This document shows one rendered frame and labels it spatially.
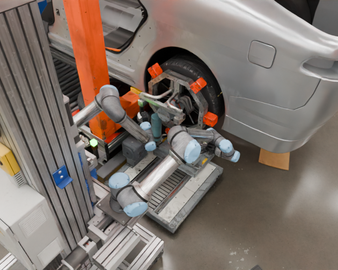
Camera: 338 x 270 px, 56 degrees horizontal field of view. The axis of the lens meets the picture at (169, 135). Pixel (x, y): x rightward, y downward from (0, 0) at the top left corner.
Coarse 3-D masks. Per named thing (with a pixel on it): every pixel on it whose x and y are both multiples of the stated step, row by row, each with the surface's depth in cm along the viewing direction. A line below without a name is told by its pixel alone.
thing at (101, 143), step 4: (80, 128) 302; (84, 128) 300; (88, 128) 300; (84, 132) 303; (88, 132) 297; (92, 136) 296; (100, 140) 291; (100, 144) 294; (104, 144) 292; (104, 148) 295
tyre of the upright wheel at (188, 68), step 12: (168, 60) 252; (180, 60) 242; (192, 60) 242; (180, 72) 240; (192, 72) 233; (204, 72) 236; (216, 84) 239; (204, 96) 239; (216, 96) 238; (216, 108) 241
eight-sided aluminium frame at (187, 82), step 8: (168, 72) 240; (176, 72) 240; (152, 80) 252; (176, 80) 236; (184, 80) 232; (192, 80) 233; (152, 88) 259; (200, 96) 236; (152, 104) 270; (200, 104) 235; (200, 112) 239; (200, 120) 245; (192, 128) 255; (200, 128) 249
